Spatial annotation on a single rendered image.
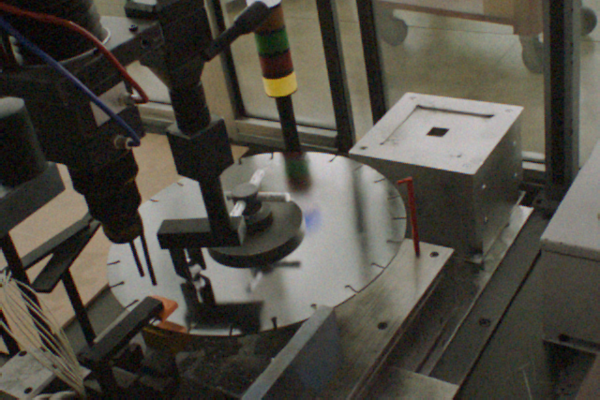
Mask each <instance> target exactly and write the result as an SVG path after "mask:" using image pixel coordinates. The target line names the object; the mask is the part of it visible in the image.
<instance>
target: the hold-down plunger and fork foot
mask: <svg viewBox="0 0 600 400"><path fill-rule="evenodd" d="M198 184H199V188H200V190H201V194H202V200H203V204H204V209H205V211H206V215H207V217H199V218H179V219H164V220H162V222H161V225H160V227H159V229H158V231H157V240H158V244H159V247H160V249H161V250H166V249H168V250H169V253H170V256H171V260H172V265H173V268H174V271H175V275H178V276H180V277H182V278H184V279H186V280H187V281H189V282H190V281H191V280H193V278H192V275H191V272H190V268H189V265H188V259H187V256H186V252H185V249H186V250H187V254H188V257H189V258H193V259H195V260H196V261H197V262H198V263H199V264H200V266H201V270H202V271H205V270H206V264H205V261H204V257H203V252H202V248H212V247H236V246H241V245H242V243H243V241H245V238H246V234H247V231H248V230H247V226H246V222H245V218H243V217H242V216H241V215H238V216H231V215H230V211H229V207H228V202H227V199H226V195H225V191H224V187H223V183H222V180H221V176H219V177H218V178H217V179H216V180H213V181H210V182H207V183H206V184H200V183H198Z"/></svg>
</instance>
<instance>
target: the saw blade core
mask: <svg viewBox="0 0 600 400"><path fill-rule="evenodd" d="M271 156H272V155H271V154H266V155H259V156H249V157H243V158H240V160H241V165H239V162H238V159H235V160H234V164H233V165H231V166H230V167H229V168H228V169H226V170H225V171H223V173H222V174H221V175H220V176H221V180H222V183H223V187H224V191H233V189H234V188H235V187H236V186H238V185H241V184H247V183H249V182H250V181H251V179H252V176H253V175H254V173H255V172H256V170H258V169H260V170H263V172H264V176H263V177H262V180H261V181H260V183H259V185H258V188H259V190H260V192H274V193H288V194H289V195H290V200H293V201H294V202H296V203H297V204H298V206H299V207H300V209H302V211H303V213H304V218H305V228H304V231H303V233H302V236H300V237H299V239H298V240H297V241H296V242H295V243H294V244H293V245H291V246H290V247H289V248H287V249H286V250H284V251H282V252H280V253H278V254H276V255H275V256H271V257H269V258H265V259H259V260H253V261H229V260H225V259H220V258H218V257H216V256H215V255H213V254H211V253H210V252H209V251H208V250H207V248H202V254H203V257H204V261H205V264H206V270H205V271H202V272H201V273H200V274H199V275H198V276H197V277H196V278H194V279H193V280H191V281H190V282H189V281H187V280H186V279H184V278H182V277H180V276H178V275H175V271H174V268H173V263H172V260H171V256H170V253H169V250H168V249H166V250H161V249H160V247H159V244H158V238H157V232H158V229H159V227H160V225H161V222H162V220H164V219H179V218H199V217H207V215H206V211H205V209H204V204H203V198H202V194H201V190H200V188H199V184H198V183H197V182H195V181H192V180H189V179H188V178H187V177H185V179H182V180H180V181H178V182H176V183H178V185H177V184H172V185H170V186H168V187H166V188H165V189H163V190H161V191H160V192H158V193H157V194H156V195H155V196H154V197H152V198H151V199H150V200H148V201H146V202H144V203H143V204H142V205H141V206H140V207H139V208H138V211H139V214H140V216H141V218H142V224H143V229H144V230H145V237H146V242H147V245H148V249H149V254H150V258H151V261H152V264H153V268H154V272H155V276H156V280H157V285H156V286H154V287H153V286H152V282H151V279H150V275H149V272H148V268H147V264H146V260H145V257H144V253H143V248H142V246H141V241H140V237H139V236H138V237H137V238H136V239H135V240H133V241H134V244H135V247H136V250H137V253H138V256H139V259H140V261H141V262H142V266H143V269H144V272H145V277H140V273H138V270H137V267H136V264H135V261H134V258H133V256H132V253H131V250H130V247H129V244H114V243H112V246H111V248H110V251H109V255H108V258H107V277H108V282H109V285H110V288H111V290H112V294H113V295H114V297H115V299H116V300H117V301H118V303H120V304H121V305H122V306H123V307H124V308H125V309H126V310H127V311H128V312H129V311H130V310H132V309H133V308H134V307H135V306H136V305H137V304H139V303H140V302H141V301H142V300H143V299H144V298H145V297H146V296H147V295H149V296H153V295H155V294H156V295H158V296H161V297H165V298H168V299H171V300H175V301H177V302H178V306H179V308H178V309H177V310H176V311H175V312H174V313H173V314H172V315H171V316H169V317H168V318H167V319H166V320H165V321H164V322H161V321H158V320H157V321H156V320H155V319H152V320H151V321H150V322H149V323H148V324H149V325H152V324H153V326H154V325H155V324H156V323H159V324H160V325H159V327H158V328H159V329H161V330H164V331H169V332H173V333H181V334H187V333H188V331H189V330H190V328H191V325H192V324H196V325H194V326H193V327H192V328H191V330H190V332H189V333H188V334H189V335H196V336H224V337H229V334H230V330H231V328H230V326H231V325H234V326H233V327H232V337H238V336H247V335H253V334H259V333H264V332H268V331H274V330H275V327H274V322H273V321H272V319H277V320H276V322H277V328H278V329H281V328H285V327H288V326H291V325H294V324H297V323H301V322H304V321H306V320H308V319H309V318H310V316H311V315H312V314H313V313H314V312H315V310H314V308H311V307H312V306H316V308H318V307H319V306H320V304H323V305H327V306H331V307H334V308H336V307H338V306H340V305H342V304H344V303H346V302H348V301H349V300H350V299H351V298H353V296H354V295H355V293H354V292H353V291H355V292H357V293H359V292H361V291H362V290H364V289H365V288H366V287H368V286H369V285H370V284H371V283H372V282H373V281H375V280H376V279H377V278H378V277H379V276H380V275H381V274H382V273H383V269H386V268H387V267H388V264H390V263H391V262H392V260H393V259H394V257H395V256H396V254H397V252H398V251H399V249H400V247H401V244H402V242H403V239H404V234H405V229H406V212H405V206H404V203H403V200H402V198H401V196H400V195H399V193H398V191H397V190H396V188H395V187H394V186H393V185H392V184H391V183H390V182H389V181H388V180H387V179H386V177H384V176H383V175H381V174H380V173H379V172H377V171H376V172H374V173H372V174H370V175H369V176H366V175H364V174H366V173H368V172H370V171H372V170H373V169H372V168H370V167H369V166H366V165H365V166H364V164H362V163H359V162H357V161H353V160H350V159H348V158H344V157H340V156H338V157H337V158H336V156H331V155H325V154H316V153H307V154H306V153H276V154H274V159H271ZM304 156H305V158H304V159H302V158H303V157H304ZM335 158H336V159H335ZM270 159H271V160H270ZM334 159H335V160H334ZM333 160H334V162H332V161H333ZM358 169H359V170H358ZM374 183H377V184H374ZM179 185H180V186H181V187H179ZM389 199H391V200H389ZM155 201H158V202H155ZM393 219H396V220H393ZM388 242H391V244H387V243H388ZM118 262H120V263H118ZM116 263H118V264H116ZM373 264H375V266H376V267H371V266H373ZM377 267H378V268H377ZM380 268H381V269H380ZM123 283H125V284H124V285H121V284H123ZM347 287H350V288H351V289H352V290H353V291H351V289H345V288H347ZM138 301H139V302H138ZM135 302H138V303H136V304H135ZM155 321H156V322H155ZM154 322H155V323H154Z"/></svg>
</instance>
